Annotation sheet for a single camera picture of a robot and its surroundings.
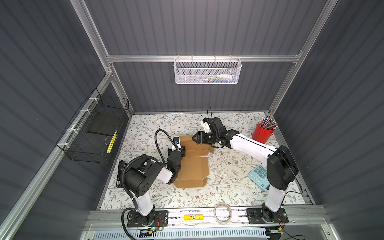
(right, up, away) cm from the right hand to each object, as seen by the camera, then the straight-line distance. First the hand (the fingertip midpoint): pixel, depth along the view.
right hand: (196, 139), depth 86 cm
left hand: (-11, -2, +5) cm, 12 cm away
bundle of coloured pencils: (+47, +10, +10) cm, 49 cm away
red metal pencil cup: (+42, +3, +10) cm, 44 cm away
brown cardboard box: (-1, -19, +3) cm, 19 cm away
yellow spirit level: (+1, -37, -13) cm, 40 cm away
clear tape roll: (+14, -37, -10) cm, 41 cm away
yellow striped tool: (-41, 0, -16) cm, 43 cm away
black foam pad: (-46, +10, -11) cm, 49 cm away
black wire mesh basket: (-52, +4, -14) cm, 54 cm away
